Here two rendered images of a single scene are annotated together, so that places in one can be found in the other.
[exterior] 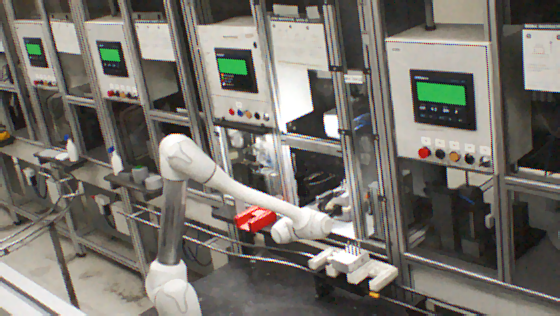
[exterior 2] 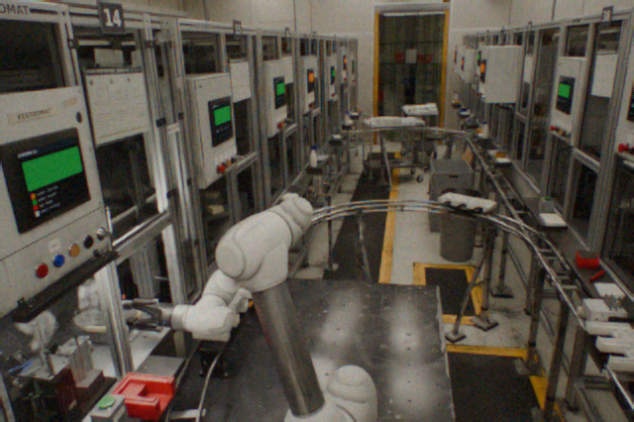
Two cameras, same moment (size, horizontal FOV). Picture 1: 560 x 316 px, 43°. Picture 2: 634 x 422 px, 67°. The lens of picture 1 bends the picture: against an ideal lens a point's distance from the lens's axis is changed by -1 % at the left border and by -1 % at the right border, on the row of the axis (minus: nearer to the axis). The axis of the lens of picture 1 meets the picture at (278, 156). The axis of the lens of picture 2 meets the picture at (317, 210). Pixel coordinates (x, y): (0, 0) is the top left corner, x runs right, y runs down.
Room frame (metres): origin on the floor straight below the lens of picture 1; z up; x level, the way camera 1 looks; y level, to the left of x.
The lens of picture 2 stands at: (3.38, 1.41, 1.91)
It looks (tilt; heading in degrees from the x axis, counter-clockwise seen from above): 19 degrees down; 232
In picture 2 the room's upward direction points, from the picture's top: 2 degrees counter-clockwise
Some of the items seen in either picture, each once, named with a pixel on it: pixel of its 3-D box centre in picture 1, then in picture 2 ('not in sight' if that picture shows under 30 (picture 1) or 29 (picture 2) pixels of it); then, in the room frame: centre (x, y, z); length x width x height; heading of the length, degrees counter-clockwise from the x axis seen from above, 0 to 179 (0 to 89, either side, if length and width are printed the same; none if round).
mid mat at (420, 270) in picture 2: not in sight; (448, 289); (0.43, -0.65, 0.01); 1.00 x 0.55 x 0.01; 41
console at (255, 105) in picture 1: (253, 68); (1, 189); (3.29, 0.05, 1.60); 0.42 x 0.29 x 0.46; 41
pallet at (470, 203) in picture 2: not in sight; (466, 205); (0.64, -0.40, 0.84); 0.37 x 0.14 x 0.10; 99
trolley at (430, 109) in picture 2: not in sight; (419, 133); (-3.02, -3.82, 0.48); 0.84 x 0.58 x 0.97; 49
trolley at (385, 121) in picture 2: not in sight; (393, 148); (-1.79, -3.30, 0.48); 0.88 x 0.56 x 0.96; 149
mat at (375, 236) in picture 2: not in sight; (374, 197); (-0.94, -2.84, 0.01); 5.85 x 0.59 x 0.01; 41
